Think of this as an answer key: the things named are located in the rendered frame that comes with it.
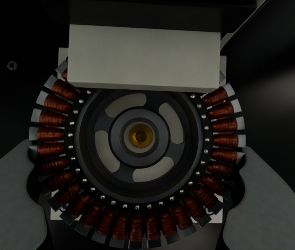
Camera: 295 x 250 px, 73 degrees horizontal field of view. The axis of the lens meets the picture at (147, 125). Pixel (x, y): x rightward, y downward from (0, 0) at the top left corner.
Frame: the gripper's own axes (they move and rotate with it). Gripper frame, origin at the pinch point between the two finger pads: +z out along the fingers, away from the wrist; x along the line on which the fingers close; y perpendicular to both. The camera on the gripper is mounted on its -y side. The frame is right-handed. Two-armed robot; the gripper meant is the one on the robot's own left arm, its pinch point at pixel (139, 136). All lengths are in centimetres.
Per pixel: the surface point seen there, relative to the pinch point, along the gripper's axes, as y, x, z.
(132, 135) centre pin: 1.4, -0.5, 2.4
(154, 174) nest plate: 5.5, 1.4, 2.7
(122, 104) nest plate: 0.4, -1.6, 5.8
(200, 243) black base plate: 11.8, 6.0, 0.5
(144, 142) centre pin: 1.7, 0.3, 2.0
